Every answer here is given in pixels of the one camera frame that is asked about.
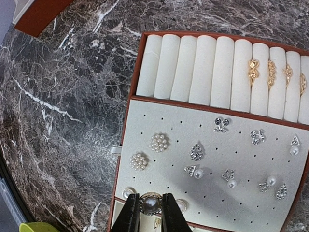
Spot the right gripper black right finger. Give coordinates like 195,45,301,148
161,193,191,232

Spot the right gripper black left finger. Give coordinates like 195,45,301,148
110,193,140,232

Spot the small pearl earring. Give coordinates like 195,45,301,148
139,192,163,216

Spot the brown ring earring tray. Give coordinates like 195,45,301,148
109,31,309,232

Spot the brown wooden jewelry box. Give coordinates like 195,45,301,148
13,0,73,37

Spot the green bowl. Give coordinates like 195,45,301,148
19,222,60,232

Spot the gold bow ring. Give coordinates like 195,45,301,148
247,58,262,87

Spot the gold heart band ring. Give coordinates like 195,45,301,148
267,59,278,90

